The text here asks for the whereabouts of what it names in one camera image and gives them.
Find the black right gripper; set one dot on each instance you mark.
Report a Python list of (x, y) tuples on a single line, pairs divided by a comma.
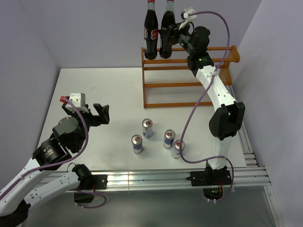
[(174, 30)]

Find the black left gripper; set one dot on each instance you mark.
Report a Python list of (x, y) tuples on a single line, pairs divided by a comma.
[(103, 112)]

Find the cola glass bottle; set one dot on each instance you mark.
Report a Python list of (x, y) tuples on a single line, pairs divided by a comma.
[(151, 31), (167, 20)]

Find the silver blue can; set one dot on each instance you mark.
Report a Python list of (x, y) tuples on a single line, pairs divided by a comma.
[(147, 125), (169, 137), (178, 147), (137, 143)]

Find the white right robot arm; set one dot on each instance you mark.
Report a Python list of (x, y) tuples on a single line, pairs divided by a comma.
[(228, 113)]

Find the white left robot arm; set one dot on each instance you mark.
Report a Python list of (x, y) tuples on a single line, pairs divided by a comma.
[(22, 194)]

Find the orange wooden shelf rack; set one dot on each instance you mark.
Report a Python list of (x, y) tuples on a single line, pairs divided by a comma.
[(169, 82)]

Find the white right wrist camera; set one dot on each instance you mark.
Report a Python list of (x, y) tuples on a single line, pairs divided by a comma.
[(188, 15)]

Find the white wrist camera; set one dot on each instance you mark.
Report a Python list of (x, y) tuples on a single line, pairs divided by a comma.
[(79, 101), (188, 15)]

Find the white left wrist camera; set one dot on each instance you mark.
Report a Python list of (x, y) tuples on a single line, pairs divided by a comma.
[(79, 101)]

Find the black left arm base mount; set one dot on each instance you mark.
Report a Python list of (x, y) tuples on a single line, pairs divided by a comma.
[(86, 192)]

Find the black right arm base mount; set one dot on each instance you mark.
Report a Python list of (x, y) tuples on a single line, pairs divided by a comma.
[(212, 185)]

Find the aluminium front rail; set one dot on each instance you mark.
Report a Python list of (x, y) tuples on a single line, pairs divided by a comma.
[(173, 179)]

